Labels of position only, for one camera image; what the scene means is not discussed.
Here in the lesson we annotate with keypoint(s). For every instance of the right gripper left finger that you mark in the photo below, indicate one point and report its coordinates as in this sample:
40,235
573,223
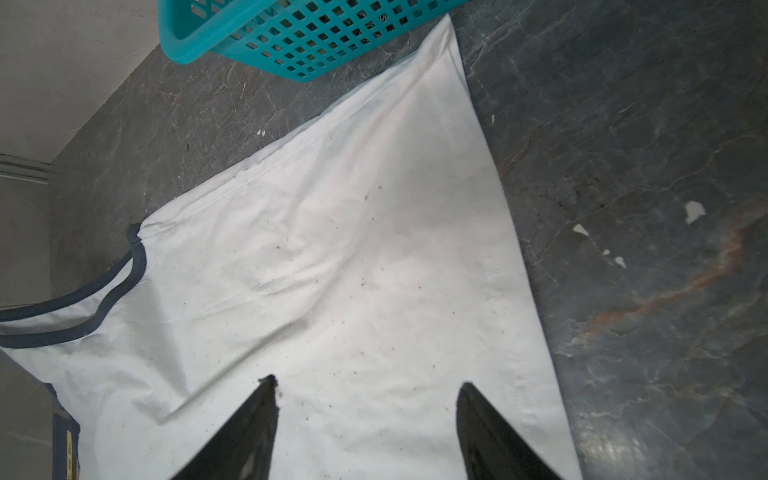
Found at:
242,448

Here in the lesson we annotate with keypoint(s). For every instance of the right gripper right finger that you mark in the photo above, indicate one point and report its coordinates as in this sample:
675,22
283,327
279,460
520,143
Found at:
490,446

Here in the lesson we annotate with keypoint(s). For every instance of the white navy-trimmed tank top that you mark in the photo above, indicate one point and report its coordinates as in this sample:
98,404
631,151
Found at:
367,261

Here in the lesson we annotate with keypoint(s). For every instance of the teal plastic basket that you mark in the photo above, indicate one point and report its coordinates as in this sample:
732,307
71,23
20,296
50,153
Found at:
296,40

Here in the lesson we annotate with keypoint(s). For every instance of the blue book yellow label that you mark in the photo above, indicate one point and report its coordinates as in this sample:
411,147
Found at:
65,436

